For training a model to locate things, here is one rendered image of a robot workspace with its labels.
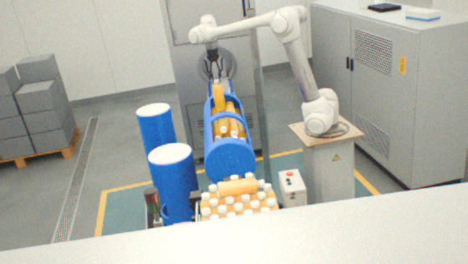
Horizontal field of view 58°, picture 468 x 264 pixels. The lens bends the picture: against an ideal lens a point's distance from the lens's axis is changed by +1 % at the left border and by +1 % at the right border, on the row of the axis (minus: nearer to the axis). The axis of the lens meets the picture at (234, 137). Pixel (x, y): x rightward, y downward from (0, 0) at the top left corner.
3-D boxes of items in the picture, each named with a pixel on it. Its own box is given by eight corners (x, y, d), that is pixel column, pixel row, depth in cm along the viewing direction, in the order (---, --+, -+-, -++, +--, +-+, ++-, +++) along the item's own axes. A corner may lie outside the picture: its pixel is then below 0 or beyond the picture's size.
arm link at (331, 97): (341, 116, 277) (340, 84, 269) (336, 128, 262) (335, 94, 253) (316, 116, 284) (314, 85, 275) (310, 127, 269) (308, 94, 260)
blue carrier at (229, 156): (246, 121, 314) (236, 87, 303) (261, 180, 235) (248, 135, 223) (211, 132, 316) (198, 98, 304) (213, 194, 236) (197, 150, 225)
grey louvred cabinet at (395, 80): (351, 107, 566) (350, -5, 506) (463, 185, 373) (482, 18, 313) (312, 114, 559) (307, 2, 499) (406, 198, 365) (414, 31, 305)
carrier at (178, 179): (199, 242, 322) (166, 260, 309) (179, 140, 286) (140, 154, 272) (219, 261, 300) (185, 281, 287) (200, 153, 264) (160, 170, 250)
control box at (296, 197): (298, 185, 220) (297, 168, 216) (307, 206, 202) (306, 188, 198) (279, 188, 220) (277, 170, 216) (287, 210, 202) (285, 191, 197)
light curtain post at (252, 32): (272, 186, 410) (253, 7, 339) (272, 190, 404) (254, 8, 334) (266, 187, 410) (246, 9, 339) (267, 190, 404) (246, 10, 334)
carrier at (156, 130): (182, 207, 369) (191, 190, 394) (162, 116, 333) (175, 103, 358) (152, 207, 376) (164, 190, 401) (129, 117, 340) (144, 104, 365)
